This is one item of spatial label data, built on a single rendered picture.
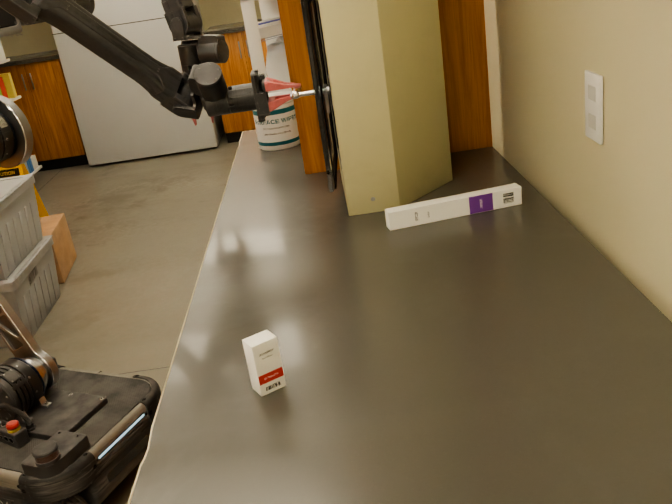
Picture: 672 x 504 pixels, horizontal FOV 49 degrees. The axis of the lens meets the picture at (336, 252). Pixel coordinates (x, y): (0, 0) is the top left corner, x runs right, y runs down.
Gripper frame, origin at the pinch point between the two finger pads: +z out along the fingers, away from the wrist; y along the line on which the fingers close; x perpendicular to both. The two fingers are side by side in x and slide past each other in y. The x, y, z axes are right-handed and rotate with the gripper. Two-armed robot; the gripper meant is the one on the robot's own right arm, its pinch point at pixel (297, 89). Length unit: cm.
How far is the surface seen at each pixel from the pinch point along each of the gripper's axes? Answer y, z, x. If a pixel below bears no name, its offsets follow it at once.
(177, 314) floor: -119, -76, 153
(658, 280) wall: -26, 50, -62
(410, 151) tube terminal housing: -15.1, 21.6, -7.6
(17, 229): -71, -142, 168
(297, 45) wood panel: 6.3, 1.1, 25.6
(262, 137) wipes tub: -22, -14, 57
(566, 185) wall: -23, 50, -21
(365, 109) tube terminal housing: -4.1, 13.1, -11.4
